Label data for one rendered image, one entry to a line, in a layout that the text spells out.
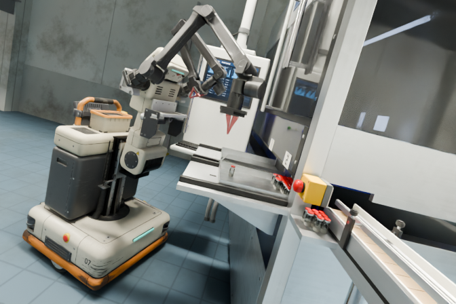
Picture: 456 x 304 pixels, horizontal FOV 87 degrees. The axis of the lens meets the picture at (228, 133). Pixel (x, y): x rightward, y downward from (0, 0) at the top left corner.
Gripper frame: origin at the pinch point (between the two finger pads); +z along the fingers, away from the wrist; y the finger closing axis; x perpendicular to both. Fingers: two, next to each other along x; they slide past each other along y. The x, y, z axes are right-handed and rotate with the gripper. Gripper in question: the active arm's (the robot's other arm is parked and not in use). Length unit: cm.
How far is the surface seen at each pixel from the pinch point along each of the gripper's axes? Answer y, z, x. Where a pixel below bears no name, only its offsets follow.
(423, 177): 68, -2, -11
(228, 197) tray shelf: 5.2, 21.1, -10.2
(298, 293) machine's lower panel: 38, 50, -11
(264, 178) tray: 23.0, 20.1, 20.7
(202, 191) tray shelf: -4.0, 20.8, -10.3
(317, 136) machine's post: 28.4, -7.0, -11.8
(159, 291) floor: -16, 108, 40
